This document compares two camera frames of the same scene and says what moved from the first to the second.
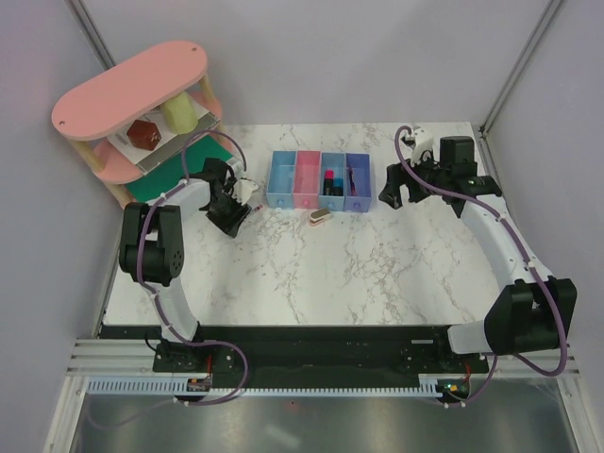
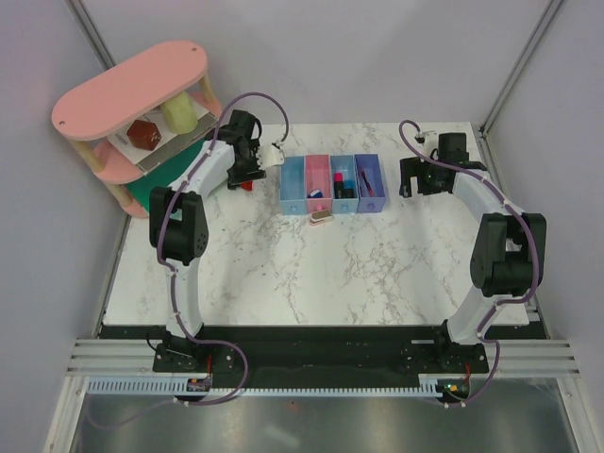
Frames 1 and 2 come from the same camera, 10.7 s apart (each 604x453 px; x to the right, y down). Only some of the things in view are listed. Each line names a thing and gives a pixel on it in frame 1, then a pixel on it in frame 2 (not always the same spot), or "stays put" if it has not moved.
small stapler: [319, 215] stays put
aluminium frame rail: [492, 115] stays put
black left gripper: [232, 225] -> [236, 176]
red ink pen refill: [352, 183] -> [367, 183]
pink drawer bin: [307, 179] -> [318, 176]
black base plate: [324, 350] stays put
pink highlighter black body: [328, 182] -> [338, 177]
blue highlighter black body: [338, 187] -> [349, 188]
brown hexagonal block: [143, 134] stays put
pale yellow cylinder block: [180, 111] stays put
